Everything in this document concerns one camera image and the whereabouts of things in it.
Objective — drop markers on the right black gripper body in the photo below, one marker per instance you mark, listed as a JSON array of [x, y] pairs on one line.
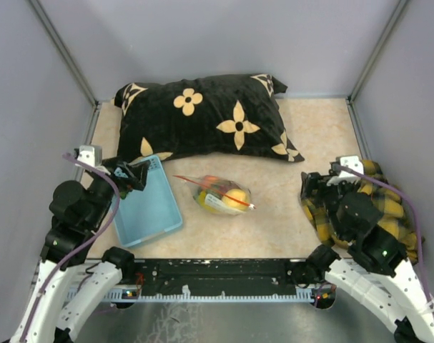
[[332, 196]]

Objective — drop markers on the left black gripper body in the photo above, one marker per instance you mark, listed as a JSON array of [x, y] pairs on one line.
[[102, 191]]

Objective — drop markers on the red strawberry bunch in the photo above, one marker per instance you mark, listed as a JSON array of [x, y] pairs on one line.
[[218, 183]]

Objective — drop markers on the clear zip top bag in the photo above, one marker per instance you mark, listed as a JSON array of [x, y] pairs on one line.
[[214, 197]]

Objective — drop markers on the black flower pattern pillow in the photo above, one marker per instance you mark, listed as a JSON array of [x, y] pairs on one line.
[[229, 114]]

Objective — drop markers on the yellow star fruit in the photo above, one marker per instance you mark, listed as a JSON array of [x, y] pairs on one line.
[[200, 199]]

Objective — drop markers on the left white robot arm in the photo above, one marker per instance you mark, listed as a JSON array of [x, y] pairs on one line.
[[79, 216]]

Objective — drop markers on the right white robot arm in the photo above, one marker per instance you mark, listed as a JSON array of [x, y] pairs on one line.
[[359, 218]]

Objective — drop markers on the small green artichoke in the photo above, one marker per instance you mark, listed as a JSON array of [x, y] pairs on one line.
[[124, 194]]

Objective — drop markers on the light blue plastic basket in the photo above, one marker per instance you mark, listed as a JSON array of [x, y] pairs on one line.
[[146, 215]]

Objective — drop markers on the yellow black plaid cloth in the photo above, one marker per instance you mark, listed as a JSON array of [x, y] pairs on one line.
[[394, 218]]

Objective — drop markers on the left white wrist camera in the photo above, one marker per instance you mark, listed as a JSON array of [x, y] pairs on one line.
[[90, 155]]

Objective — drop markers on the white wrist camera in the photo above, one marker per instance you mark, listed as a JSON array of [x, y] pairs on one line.
[[345, 169], [90, 155]]

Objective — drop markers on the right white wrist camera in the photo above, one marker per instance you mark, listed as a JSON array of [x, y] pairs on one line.
[[345, 169]]

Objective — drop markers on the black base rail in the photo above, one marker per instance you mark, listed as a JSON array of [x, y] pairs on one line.
[[223, 281]]

